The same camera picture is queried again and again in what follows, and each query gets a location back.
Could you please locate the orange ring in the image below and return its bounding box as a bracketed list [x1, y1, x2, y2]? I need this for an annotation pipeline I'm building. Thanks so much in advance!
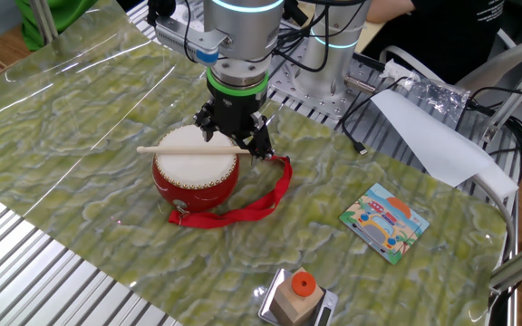
[291, 271, 317, 298]

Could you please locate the white curved tube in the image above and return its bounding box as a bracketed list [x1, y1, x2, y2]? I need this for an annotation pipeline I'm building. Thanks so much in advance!
[469, 173, 517, 264]

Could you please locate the cartoon bus puzzle card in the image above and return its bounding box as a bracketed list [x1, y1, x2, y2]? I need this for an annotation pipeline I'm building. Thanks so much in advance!
[338, 182, 430, 266]

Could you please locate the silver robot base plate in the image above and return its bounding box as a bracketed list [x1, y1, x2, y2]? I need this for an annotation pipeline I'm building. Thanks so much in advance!
[267, 38, 384, 121]

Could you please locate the wooden drumstick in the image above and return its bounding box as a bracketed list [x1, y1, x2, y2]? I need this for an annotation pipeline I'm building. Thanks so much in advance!
[136, 144, 256, 156]

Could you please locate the silver digital scale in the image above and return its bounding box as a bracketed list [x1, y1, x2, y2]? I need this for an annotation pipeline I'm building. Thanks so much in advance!
[257, 267, 339, 326]

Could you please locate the bare person forearm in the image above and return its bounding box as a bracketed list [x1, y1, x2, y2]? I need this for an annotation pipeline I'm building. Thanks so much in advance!
[364, 0, 416, 24]

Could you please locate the black usb cable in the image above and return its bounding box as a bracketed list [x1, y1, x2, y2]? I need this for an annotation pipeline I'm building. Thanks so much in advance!
[340, 76, 407, 157]

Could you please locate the red drum white head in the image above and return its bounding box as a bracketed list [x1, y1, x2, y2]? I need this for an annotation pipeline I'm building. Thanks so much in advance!
[151, 124, 240, 214]

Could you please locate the aluminium frame post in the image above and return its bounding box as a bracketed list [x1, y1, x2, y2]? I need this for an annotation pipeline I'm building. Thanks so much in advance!
[28, 0, 59, 45]

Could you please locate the black cable bundle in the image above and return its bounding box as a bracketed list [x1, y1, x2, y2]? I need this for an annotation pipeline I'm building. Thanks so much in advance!
[464, 85, 522, 182]

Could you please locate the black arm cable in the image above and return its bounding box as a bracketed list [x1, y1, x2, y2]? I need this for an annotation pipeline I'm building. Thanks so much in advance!
[181, 0, 371, 73]

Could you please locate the person in black shirt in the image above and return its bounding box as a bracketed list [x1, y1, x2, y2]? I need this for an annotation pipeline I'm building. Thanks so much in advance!
[362, 0, 516, 85]

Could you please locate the green marble pattern mat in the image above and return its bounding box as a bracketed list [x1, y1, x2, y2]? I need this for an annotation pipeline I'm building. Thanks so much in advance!
[0, 0, 509, 326]

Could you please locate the white foam sheet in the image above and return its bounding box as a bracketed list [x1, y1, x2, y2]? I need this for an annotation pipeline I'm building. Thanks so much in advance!
[369, 88, 520, 200]

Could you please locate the crumpled clear plastic wrap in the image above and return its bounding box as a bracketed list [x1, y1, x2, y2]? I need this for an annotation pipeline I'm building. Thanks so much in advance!
[381, 58, 470, 126]

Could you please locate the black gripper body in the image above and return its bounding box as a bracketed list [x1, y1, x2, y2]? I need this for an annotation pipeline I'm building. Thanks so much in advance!
[206, 83, 270, 136]

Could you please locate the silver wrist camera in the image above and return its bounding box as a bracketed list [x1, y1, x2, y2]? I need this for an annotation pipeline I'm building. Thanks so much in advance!
[154, 16, 230, 64]

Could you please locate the red drum strap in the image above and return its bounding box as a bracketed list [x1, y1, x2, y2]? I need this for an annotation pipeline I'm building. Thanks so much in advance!
[168, 155, 294, 230]

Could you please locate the silver base connector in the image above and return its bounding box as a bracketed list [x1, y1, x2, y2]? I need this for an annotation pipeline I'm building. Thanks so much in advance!
[344, 74, 378, 96]

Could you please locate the wooden block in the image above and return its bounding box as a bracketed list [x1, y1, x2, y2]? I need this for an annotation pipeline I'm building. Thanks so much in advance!
[270, 266, 325, 326]

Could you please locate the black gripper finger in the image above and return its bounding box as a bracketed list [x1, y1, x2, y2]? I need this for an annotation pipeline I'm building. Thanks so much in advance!
[193, 102, 254, 153]
[245, 112, 275, 160]

